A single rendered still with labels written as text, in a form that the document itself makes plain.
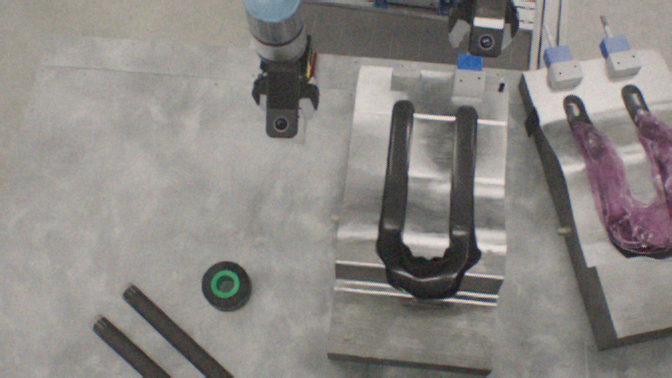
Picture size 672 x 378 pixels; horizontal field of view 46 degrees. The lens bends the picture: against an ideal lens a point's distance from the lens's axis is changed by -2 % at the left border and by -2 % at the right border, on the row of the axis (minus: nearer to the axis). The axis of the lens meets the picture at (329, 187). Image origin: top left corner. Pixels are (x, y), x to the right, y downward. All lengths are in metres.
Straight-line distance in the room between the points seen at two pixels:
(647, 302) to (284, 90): 0.64
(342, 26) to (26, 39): 1.03
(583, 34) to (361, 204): 1.45
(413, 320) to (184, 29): 1.54
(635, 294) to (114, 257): 0.86
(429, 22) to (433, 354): 1.22
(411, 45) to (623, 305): 1.17
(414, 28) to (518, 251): 1.03
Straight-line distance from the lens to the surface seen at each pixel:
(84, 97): 1.60
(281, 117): 1.17
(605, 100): 1.51
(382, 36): 2.28
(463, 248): 1.29
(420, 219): 1.29
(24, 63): 2.70
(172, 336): 1.33
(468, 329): 1.31
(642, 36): 2.67
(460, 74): 1.41
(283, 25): 1.07
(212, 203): 1.45
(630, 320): 1.31
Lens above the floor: 2.13
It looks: 68 degrees down
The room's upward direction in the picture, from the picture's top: 6 degrees counter-clockwise
